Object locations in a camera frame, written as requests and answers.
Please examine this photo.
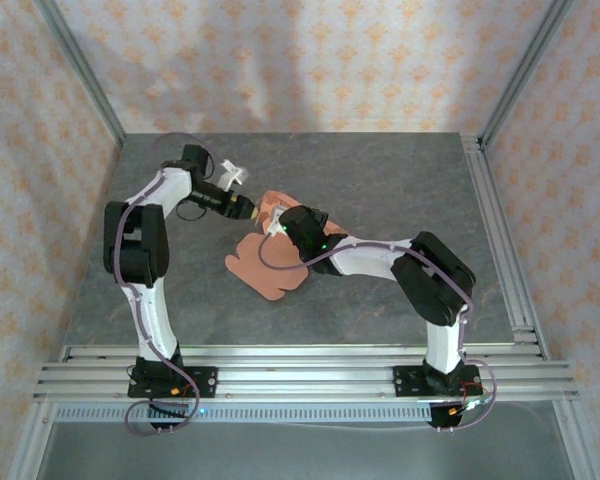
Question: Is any orange paper box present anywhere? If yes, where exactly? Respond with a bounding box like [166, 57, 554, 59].
[224, 189, 349, 303]

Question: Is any aluminium frame post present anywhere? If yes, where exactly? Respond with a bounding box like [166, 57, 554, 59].
[37, 0, 127, 149]
[478, 0, 572, 147]

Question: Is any aluminium mounting rail beam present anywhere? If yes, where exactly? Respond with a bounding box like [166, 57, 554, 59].
[32, 343, 580, 404]

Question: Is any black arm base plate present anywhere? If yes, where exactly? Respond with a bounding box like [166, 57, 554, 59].
[128, 366, 219, 400]
[392, 364, 483, 399]

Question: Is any slotted grey cable tray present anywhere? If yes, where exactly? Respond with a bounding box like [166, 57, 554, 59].
[52, 403, 434, 424]

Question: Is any aluminium side rail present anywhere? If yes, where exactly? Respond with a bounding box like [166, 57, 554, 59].
[461, 133, 550, 361]

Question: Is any black electronics board with wires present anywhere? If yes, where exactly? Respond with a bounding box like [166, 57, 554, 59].
[427, 399, 476, 432]
[147, 399, 192, 432]

